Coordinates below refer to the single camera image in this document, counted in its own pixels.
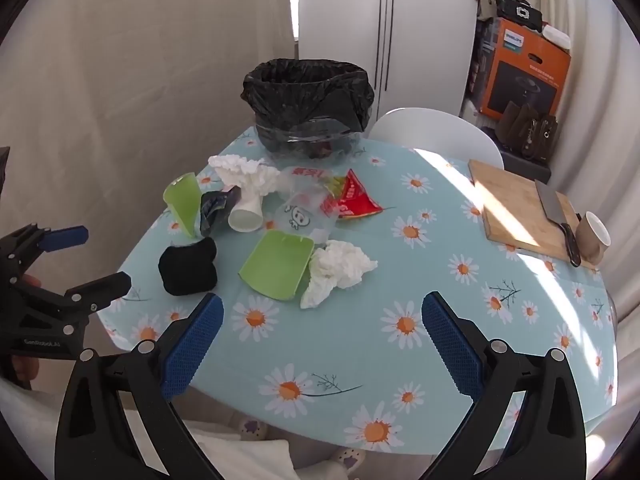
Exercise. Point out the beige mug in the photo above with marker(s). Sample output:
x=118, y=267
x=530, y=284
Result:
x=590, y=240

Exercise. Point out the brown handbag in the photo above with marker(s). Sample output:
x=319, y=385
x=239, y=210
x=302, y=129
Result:
x=525, y=130

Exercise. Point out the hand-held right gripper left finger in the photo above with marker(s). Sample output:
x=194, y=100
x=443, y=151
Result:
x=192, y=347

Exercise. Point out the white case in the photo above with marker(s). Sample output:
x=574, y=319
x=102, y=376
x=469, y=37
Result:
x=557, y=36

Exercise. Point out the person's left hand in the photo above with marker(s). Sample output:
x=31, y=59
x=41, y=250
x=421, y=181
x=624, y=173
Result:
x=24, y=372

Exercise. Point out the white curtain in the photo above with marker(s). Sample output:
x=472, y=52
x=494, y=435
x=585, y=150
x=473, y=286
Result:
x=600, y=135

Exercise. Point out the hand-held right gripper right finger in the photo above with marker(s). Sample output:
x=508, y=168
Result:
x=450, y=347

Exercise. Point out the black camera bag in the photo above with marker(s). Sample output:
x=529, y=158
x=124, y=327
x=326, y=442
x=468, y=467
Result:
x=520, y=10

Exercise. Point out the cream paper napkin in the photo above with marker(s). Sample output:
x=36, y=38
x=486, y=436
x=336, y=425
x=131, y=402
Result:
x=245, y=216

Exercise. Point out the beige hanging bag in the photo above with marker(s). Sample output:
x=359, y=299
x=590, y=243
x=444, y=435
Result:
x=484, y=5

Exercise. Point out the white wardrobe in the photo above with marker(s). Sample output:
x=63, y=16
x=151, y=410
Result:
x=340, y=10

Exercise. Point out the dark grey stool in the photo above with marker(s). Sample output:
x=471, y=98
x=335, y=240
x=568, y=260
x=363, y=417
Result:
x=525, y=170

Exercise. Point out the beige curtain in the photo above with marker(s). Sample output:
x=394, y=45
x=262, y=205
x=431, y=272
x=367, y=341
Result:
x=125, y=85

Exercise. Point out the wooden cutting board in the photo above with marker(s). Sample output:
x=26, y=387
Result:
x=510, y=200

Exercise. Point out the clear plastic trash bin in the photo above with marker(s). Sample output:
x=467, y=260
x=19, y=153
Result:
x=300, y=146

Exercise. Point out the green plastic plate piece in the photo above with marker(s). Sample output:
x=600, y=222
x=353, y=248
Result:
x=275, y=265

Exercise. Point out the orange and black cardboard box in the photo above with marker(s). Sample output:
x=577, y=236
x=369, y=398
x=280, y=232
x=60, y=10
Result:
x=525, y=55

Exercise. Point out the clear plastic cup red print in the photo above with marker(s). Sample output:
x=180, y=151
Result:
x=302, y=210

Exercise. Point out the white tissue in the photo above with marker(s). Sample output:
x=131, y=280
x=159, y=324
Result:
x=335, y=265
x=245, y=172

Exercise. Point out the red snack packet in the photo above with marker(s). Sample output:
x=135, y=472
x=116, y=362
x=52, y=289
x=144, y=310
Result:
x=357, y=200

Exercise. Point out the white chair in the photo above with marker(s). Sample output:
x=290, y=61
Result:
x=435, y=130

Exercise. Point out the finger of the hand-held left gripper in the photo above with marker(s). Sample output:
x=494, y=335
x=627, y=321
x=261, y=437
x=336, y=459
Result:
x=107, y=287
x=65, y=238

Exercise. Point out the green plastic cup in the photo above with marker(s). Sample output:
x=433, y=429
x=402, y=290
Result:
x=182, y=200

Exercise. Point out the dark wrapper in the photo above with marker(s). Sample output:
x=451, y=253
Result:
x=212, y=210

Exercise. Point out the patterned slipper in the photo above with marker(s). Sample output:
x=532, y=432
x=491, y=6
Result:
x=252, y=428
x=349, y=458

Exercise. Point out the black cloth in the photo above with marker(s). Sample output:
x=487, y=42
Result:
x=187, y=267

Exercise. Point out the clear bin with black bag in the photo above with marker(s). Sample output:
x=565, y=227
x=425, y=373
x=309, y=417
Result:
x=305, y=85

